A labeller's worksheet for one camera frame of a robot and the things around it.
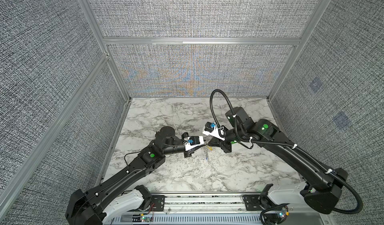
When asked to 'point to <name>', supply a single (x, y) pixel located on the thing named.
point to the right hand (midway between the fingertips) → (209, 140)
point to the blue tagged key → (206, 156)
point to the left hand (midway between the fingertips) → (204, 141)
